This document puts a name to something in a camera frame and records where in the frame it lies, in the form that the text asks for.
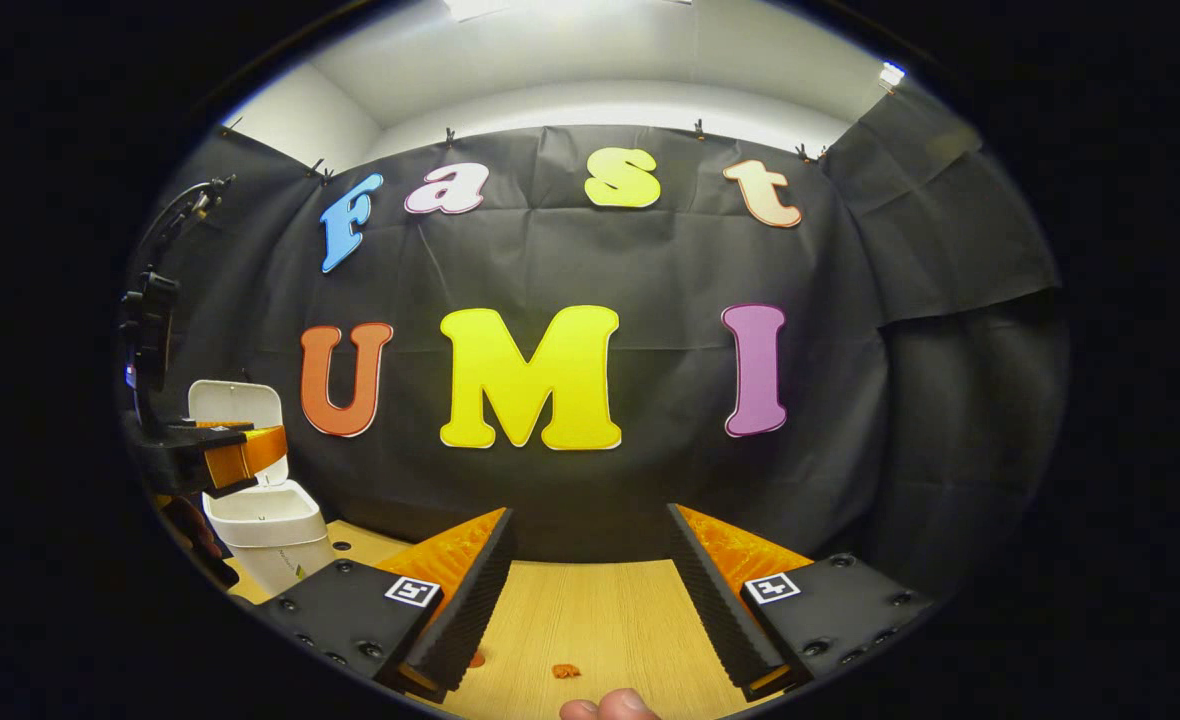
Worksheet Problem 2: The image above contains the black cable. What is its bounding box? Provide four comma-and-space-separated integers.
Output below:
138, 175, 238, 276

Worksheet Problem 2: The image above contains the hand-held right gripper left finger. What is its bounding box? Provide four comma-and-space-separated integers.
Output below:
255, 507, 518, 704

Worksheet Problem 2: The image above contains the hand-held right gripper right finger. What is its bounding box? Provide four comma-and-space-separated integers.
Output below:
665, 503, 936, 703

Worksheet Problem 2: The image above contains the white desktop garbage bin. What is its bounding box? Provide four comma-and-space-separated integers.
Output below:
188, 380, 338, 598

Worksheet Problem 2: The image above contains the wooden desktop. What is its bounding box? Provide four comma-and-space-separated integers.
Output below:
225, 520, 761, 720

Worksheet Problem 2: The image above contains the black backdrop cloth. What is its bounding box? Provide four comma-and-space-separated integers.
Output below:
125, 85, 1071, 591

